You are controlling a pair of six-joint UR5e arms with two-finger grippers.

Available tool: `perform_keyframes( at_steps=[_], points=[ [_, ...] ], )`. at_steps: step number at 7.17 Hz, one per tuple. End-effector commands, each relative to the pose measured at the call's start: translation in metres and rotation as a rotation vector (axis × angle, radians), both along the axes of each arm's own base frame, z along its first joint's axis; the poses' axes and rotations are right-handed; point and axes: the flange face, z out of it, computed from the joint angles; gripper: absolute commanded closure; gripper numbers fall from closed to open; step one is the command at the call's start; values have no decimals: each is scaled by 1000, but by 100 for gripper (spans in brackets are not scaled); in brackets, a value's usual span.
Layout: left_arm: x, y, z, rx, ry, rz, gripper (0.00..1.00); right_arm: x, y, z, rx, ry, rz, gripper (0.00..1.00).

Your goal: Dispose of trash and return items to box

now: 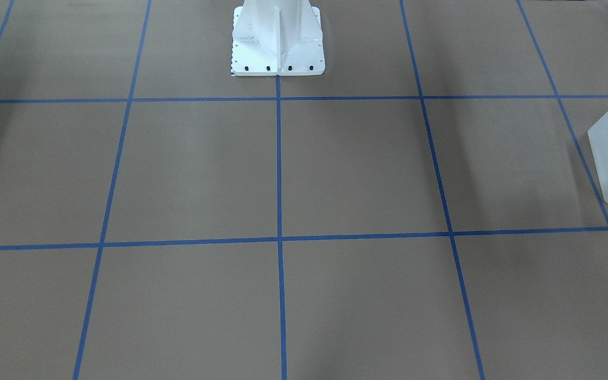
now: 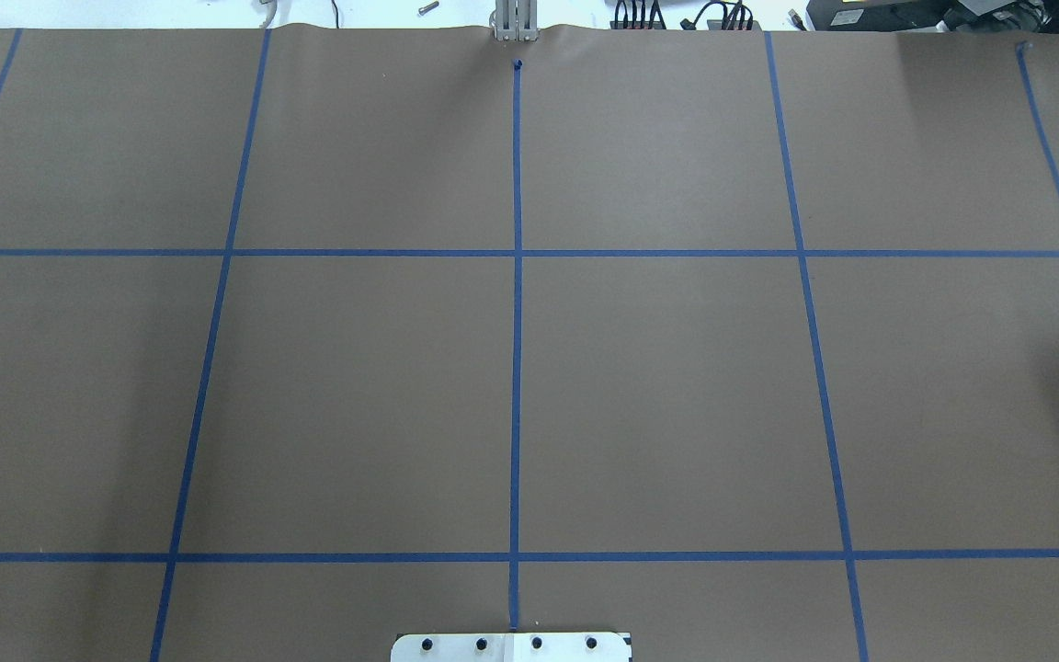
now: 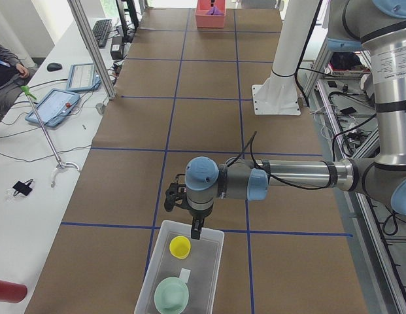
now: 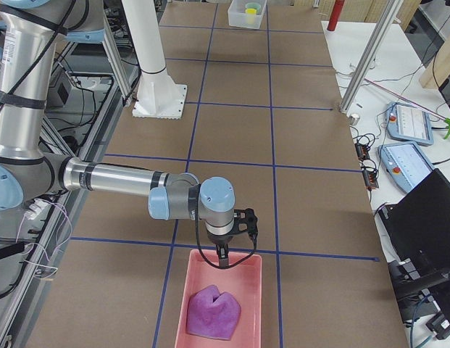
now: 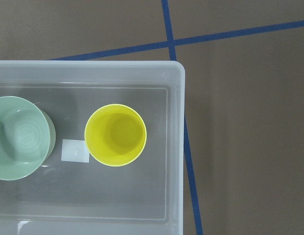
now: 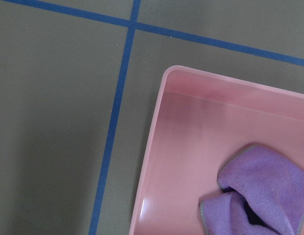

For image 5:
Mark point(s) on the light green bowl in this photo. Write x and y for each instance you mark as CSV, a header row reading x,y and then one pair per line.
x,y
27,137

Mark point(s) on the clear plastic storage box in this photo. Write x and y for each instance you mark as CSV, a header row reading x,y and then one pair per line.
x,y
144,197

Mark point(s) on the yellow plastic cup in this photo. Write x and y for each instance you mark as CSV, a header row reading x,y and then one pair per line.
x,y
115,135

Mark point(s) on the white sticker label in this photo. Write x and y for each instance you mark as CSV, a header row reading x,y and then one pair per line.
x,y
74,151

